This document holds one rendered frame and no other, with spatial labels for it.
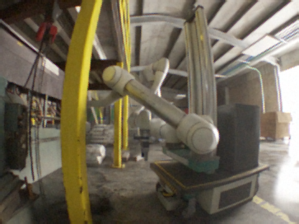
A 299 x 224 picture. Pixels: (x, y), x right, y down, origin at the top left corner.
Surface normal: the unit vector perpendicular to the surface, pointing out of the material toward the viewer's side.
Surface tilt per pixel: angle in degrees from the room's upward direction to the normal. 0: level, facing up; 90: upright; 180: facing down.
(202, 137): 94
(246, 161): 90
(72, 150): 90
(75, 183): 90
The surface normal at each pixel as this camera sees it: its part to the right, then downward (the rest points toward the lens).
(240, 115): 0.24, -0.07
